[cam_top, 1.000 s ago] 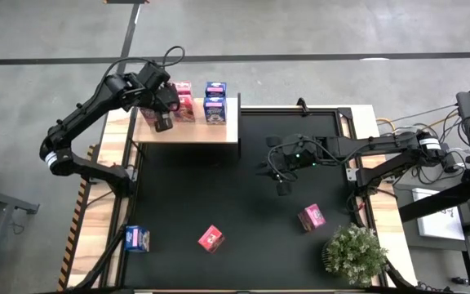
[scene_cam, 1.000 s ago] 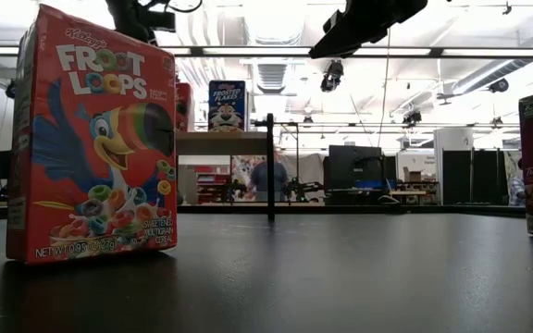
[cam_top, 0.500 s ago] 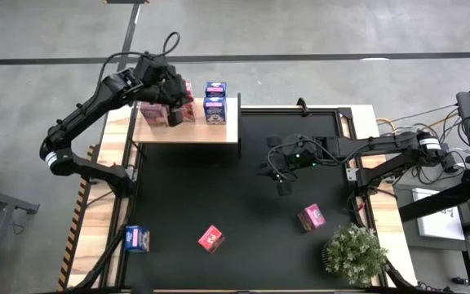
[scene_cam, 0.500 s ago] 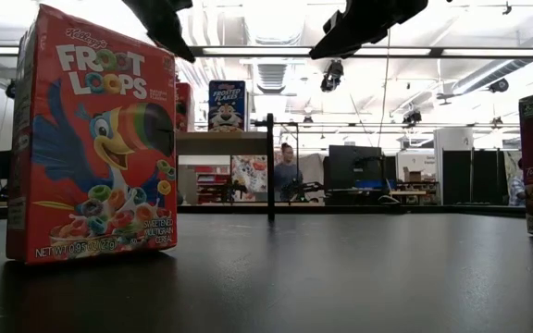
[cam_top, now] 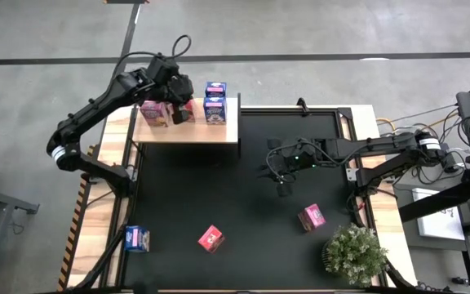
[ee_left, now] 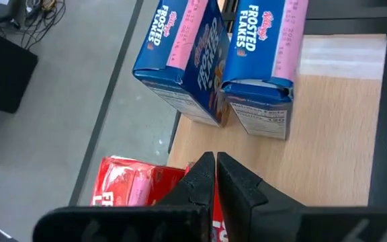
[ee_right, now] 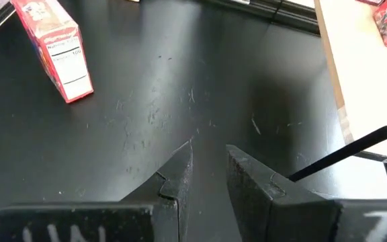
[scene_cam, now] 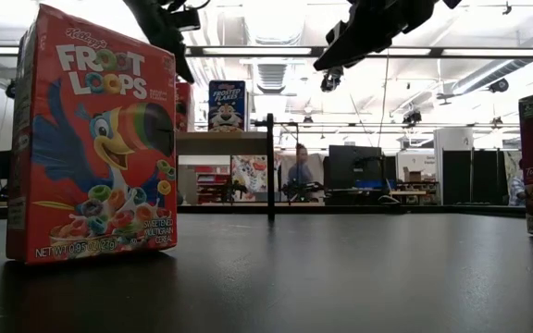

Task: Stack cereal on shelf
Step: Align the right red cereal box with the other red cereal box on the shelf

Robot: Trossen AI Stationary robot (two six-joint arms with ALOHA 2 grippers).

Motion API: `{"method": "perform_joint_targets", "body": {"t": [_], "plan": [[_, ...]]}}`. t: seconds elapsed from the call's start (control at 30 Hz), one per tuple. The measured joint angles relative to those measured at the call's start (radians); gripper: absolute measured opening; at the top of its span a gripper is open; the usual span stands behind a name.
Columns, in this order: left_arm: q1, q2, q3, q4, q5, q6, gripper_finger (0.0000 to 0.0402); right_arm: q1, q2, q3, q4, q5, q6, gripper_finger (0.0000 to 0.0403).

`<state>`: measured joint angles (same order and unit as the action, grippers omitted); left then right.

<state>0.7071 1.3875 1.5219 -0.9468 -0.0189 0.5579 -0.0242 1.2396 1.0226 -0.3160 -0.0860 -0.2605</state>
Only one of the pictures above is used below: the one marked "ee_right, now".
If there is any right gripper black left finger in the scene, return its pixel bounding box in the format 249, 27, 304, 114
0, 140, 194, 242

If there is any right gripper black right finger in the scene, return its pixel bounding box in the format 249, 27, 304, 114
226, 145, 387, 242

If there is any black metal shelf leg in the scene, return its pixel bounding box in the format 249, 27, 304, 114
287, 125, 387, 199

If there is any light wooden shelf board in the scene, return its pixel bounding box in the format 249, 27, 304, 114
313, 0, 387, 199

